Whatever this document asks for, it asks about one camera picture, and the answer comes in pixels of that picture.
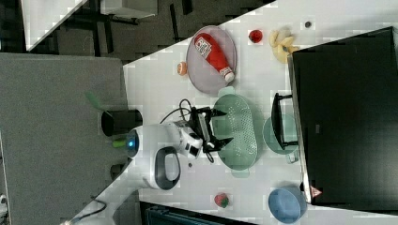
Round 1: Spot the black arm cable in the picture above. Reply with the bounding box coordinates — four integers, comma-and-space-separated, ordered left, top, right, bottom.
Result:
159, 98, 216, 164

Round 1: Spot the small black cup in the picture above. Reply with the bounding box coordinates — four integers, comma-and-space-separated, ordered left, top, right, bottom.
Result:
110, 157, 132, 181

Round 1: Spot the green mug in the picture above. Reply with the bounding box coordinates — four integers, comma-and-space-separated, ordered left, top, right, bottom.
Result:
263, 114, 299, 164

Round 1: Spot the purple round plate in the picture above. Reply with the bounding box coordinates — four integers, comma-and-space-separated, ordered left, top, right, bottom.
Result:
186, 25, 237, 95

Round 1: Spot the black toaster oven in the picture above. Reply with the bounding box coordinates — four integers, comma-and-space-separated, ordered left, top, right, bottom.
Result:
287, 27, 398, 215

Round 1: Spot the red tomato toy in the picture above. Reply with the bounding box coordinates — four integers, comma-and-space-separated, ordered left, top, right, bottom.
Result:
249, 30, 263, 43

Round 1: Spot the red ketchup bottle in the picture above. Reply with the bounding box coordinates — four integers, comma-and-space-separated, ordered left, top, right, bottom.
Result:
194, 33, 235, 83

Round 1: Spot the peeled banana toy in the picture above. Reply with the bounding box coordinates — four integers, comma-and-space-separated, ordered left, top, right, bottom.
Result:
268, 29, 299, 64

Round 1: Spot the strawberry toy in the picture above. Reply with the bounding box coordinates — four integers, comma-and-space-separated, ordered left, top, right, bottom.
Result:
214, 193, 229, 208

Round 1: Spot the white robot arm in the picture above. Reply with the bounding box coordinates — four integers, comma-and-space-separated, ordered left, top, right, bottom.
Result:
60, 107, 231, 225

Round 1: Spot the large black cup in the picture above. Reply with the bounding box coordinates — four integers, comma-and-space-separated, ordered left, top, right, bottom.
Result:
100, 110, 143, 137

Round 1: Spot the green oval strainer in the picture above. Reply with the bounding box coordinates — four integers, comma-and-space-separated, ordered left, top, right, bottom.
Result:
212, 86, 258, 178

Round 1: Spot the green slotted spatula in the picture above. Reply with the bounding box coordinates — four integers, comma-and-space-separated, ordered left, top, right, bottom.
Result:
84, 92, 107, 112

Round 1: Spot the green cylinder toy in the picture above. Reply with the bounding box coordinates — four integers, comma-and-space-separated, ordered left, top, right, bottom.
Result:
113, 140, 127, 148

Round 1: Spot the blue bowl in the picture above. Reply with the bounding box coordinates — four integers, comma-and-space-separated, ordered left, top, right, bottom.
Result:
268, 187, 307, 224

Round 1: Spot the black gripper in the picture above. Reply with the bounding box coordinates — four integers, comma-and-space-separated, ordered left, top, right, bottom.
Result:
189, 107, 233, 153

